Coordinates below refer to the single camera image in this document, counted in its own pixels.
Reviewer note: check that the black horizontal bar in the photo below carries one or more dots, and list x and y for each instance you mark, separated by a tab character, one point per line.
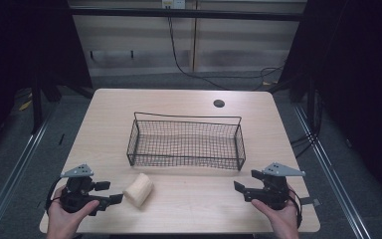
185	14

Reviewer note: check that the yellow tape strip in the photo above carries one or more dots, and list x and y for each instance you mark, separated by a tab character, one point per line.
25	105

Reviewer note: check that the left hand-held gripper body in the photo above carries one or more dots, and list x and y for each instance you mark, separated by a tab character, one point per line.
77	194

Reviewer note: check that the small black floor object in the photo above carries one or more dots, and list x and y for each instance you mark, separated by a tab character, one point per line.
61	139

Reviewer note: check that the dark curtain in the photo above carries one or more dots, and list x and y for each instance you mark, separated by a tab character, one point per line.
20	49
354	83

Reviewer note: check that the aluminium floor rail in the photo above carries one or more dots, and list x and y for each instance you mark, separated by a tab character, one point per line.
11	176
331	172

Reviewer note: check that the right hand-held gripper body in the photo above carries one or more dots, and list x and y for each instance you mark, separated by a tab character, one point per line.
277	194

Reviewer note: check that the cream cylindrical roll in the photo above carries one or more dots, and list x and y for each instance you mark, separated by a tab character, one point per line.
138	191

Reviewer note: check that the black wall hook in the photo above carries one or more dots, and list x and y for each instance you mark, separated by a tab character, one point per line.
132	54

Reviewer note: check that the black metal stand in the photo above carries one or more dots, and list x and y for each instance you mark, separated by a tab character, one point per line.
37	99

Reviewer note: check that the white wall socket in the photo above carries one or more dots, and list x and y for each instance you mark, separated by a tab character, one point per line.
173	3

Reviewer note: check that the person's right hand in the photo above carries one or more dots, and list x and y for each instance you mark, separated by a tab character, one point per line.
283	222

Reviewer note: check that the person's left hand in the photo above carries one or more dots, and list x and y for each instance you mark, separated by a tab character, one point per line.
61	222

